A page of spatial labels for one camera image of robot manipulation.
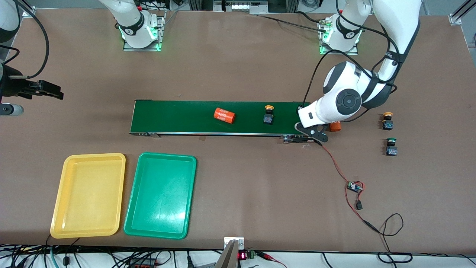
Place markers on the green belt conveyor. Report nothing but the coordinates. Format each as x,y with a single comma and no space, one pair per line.
167,119

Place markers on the green push button switch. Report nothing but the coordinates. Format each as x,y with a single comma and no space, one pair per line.
391,150

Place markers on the red clip lead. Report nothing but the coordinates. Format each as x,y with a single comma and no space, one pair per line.
266,255

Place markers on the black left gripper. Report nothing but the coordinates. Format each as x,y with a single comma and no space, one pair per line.
298,108

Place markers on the orange 4680 battery cylinder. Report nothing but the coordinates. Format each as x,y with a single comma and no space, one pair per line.
224,115
335,127

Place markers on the aluminium frame structure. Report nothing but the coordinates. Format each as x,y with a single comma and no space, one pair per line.
293,5

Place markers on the green plastic tray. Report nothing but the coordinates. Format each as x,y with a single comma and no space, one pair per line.
160,197

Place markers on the white light unit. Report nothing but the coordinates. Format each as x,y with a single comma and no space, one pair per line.
241,6

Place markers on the small green circuit board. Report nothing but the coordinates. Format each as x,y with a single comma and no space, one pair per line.
354,187

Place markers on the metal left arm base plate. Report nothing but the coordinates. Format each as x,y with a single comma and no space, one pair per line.
334,53

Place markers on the red digit display module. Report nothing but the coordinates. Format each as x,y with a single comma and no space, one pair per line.
242,255

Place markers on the yellow plastic tray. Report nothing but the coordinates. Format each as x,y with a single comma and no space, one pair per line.
89,208

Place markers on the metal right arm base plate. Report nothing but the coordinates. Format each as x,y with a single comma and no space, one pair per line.
130,48

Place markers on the grey camera mount bar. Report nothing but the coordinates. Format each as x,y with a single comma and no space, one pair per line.
227,258

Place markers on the orange and black power strip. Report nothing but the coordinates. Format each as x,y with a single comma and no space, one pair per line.
145,263

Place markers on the aluminium corner profile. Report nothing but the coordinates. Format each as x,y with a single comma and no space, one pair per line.
29,12
459,15

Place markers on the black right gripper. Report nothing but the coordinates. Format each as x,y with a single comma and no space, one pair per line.
11,88

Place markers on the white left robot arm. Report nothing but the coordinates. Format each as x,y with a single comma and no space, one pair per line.
394,22

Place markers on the yellow push button switch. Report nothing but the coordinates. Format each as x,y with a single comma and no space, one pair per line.
388,125
268,119

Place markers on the small metal bracket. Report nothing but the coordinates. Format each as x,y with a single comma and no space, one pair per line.
241,243

